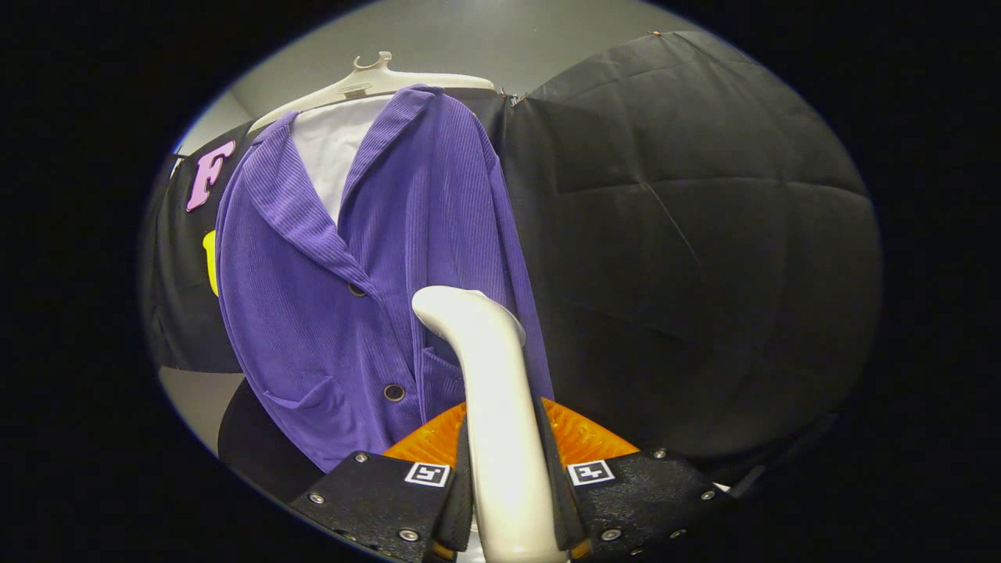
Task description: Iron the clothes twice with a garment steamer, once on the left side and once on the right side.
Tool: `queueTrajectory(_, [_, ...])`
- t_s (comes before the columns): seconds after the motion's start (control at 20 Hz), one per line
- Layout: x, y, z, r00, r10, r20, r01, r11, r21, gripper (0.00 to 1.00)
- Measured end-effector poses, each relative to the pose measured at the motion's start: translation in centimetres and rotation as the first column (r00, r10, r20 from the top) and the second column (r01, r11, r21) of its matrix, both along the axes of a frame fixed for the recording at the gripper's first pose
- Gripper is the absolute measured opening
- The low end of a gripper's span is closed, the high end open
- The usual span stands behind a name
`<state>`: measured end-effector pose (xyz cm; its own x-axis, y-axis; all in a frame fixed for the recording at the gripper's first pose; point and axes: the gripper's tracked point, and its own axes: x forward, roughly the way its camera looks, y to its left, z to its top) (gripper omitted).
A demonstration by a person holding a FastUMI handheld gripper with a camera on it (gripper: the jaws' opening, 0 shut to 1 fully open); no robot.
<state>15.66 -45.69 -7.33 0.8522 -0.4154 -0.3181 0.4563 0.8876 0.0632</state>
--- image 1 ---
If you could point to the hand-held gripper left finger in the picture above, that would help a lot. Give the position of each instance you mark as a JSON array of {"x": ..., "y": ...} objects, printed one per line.
[{"x": 383, "y": 496}]

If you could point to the white shirt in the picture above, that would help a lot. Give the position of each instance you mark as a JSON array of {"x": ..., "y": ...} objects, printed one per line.
[{"x": 332, "y": 148}]

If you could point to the grey cabinet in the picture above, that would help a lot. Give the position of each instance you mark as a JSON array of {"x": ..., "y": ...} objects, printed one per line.
[{"x": 195, "y": 403}]

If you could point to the white plastic clothes hanger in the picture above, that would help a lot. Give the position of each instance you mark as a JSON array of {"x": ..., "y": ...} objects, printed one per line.
[{"x": 383, "y": 80}]

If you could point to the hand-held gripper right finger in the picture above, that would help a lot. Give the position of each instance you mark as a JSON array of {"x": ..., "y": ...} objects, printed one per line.
[{"x": 649, "y": 496}]

